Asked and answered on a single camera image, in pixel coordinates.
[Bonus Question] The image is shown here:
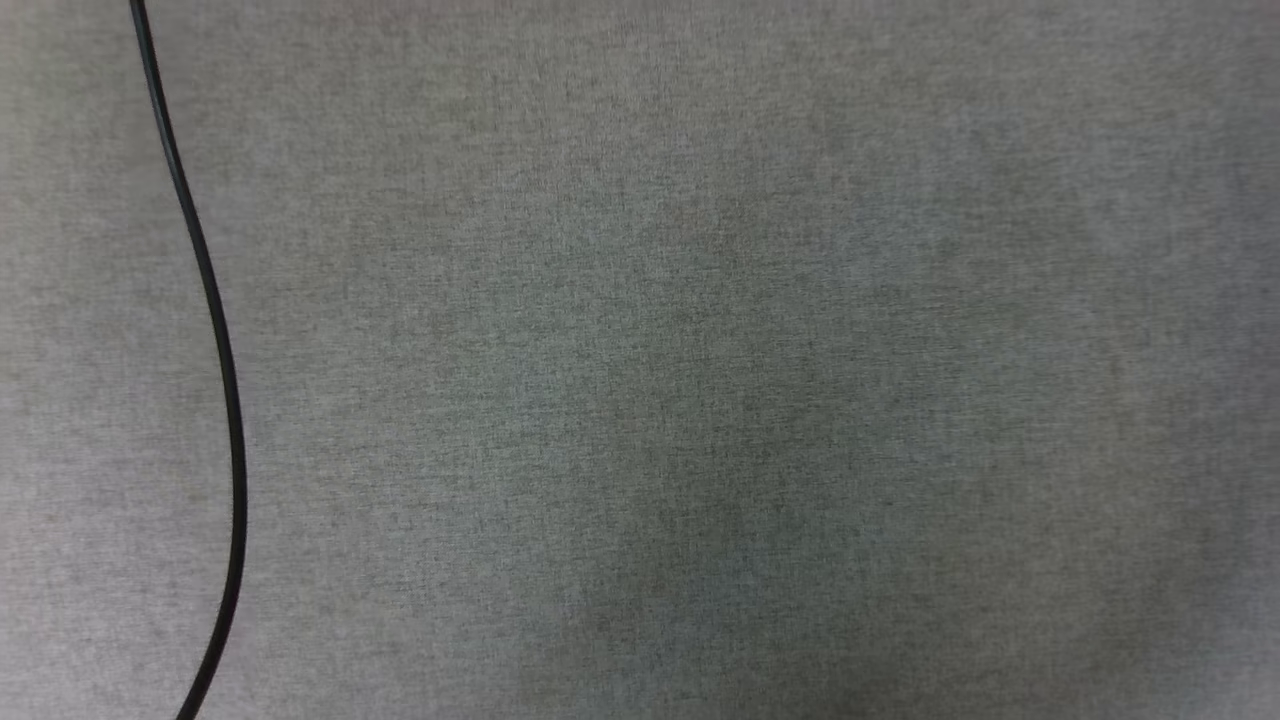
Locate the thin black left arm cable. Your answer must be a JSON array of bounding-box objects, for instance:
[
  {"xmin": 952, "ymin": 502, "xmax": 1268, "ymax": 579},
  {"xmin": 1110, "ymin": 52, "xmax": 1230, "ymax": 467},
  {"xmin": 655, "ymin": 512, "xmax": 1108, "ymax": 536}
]
[{"xmin": 128, "ymin": 0, "xmax": 249, "ymax": 720}]

